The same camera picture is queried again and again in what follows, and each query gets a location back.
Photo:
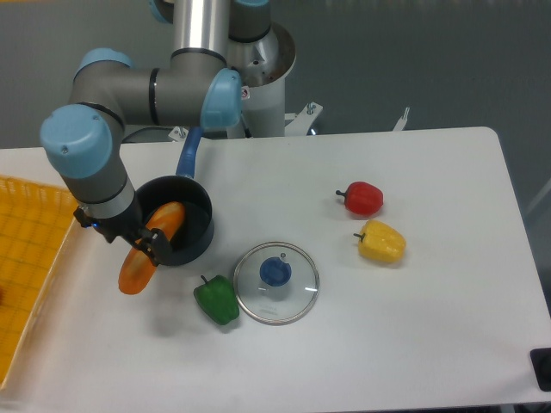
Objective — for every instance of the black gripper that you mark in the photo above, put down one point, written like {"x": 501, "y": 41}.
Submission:
{"x": 149, "y": 247}

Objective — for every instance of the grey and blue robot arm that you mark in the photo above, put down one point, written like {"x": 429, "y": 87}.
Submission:
{"x": 169, "y": 219}

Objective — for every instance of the green bell pepper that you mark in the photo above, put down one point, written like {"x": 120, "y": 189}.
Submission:
{"x": 217, "y": 299}

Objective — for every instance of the yellow plastic basket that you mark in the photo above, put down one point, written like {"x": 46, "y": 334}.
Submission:
{"x": 36, "y": 222}

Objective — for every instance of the glass lid with blue knob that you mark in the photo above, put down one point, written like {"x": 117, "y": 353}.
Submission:
{"x": 276, "y": 283}

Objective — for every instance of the red bell pepper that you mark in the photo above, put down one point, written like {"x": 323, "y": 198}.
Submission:
{"x": 362, "y": 198}

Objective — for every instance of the yellow bell pepper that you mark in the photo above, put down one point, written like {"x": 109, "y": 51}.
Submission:
{"x": 380, "y": 242}

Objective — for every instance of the black corner object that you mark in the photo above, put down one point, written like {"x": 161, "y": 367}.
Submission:
{"x": 541, "y": 362}

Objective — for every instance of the dark pot with blue handle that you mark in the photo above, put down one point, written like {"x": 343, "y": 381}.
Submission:
{"x": 195, "y": 234}

